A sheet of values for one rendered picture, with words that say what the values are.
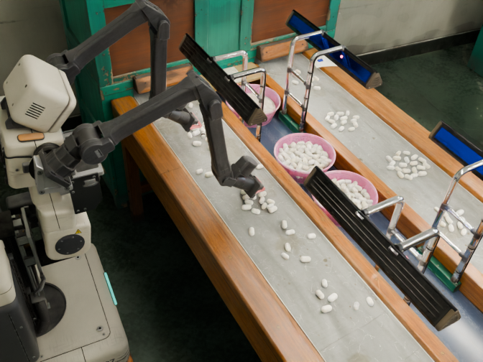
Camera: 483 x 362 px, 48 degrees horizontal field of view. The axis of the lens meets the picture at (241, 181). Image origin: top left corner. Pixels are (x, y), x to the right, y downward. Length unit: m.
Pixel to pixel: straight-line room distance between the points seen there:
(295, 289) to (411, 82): 2.88
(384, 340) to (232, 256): 0.57
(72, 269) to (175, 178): 0.68
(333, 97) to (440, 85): 1.88
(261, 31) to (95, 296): 1.53
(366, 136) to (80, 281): 1.44
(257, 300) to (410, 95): 2.81
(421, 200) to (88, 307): 1.45
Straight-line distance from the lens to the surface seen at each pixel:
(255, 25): 2.85
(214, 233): 1.99
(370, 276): 1.95
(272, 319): 1.78
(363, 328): 1.85
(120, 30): 1.95
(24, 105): 1.67
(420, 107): 4.22
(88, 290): 2.48
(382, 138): 2.56
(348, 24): 4.25
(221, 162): 1.89
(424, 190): 2.36
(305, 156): 2.37
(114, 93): 2.65
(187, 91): 1.61
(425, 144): 2.56
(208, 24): 2.70
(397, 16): 4.54
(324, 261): 1.98
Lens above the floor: 2.26
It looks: 43 degrees down
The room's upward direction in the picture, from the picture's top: 4 degrees clockwise
